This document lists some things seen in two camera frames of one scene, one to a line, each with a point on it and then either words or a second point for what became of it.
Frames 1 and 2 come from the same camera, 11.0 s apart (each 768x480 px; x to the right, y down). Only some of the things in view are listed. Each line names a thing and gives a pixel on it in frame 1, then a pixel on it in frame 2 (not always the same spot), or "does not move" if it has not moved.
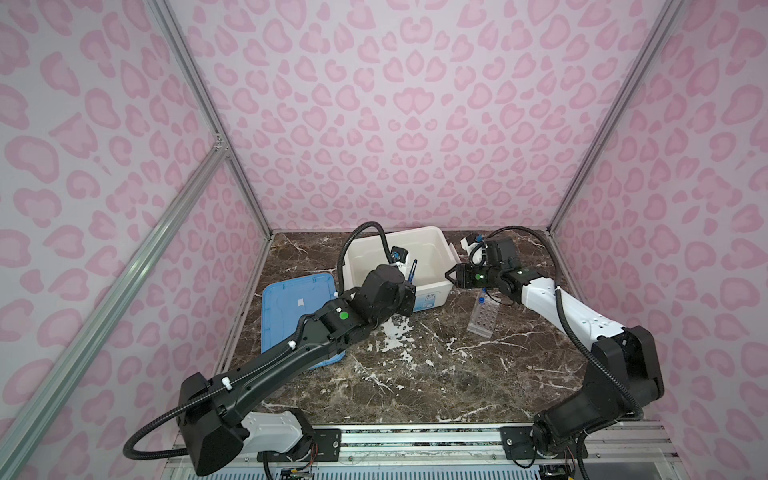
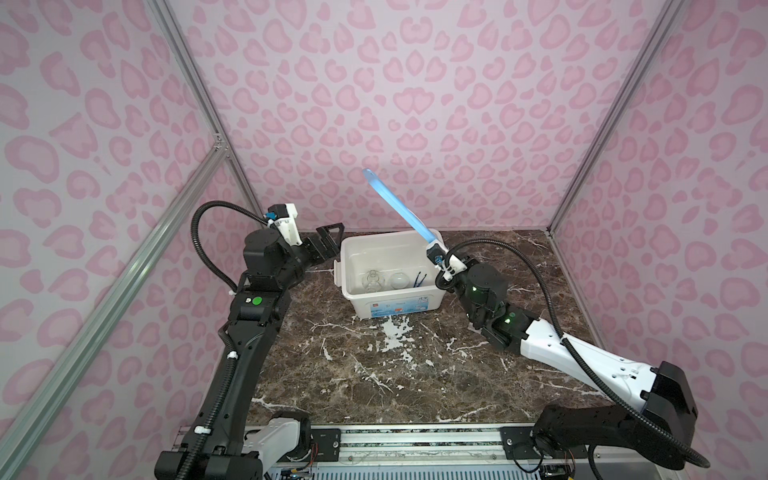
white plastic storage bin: (429, 246) does not move
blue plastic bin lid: (285, 303) to (405, 214)
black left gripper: (408, 293) to (330, 249)
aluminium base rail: (462, 452) does not move
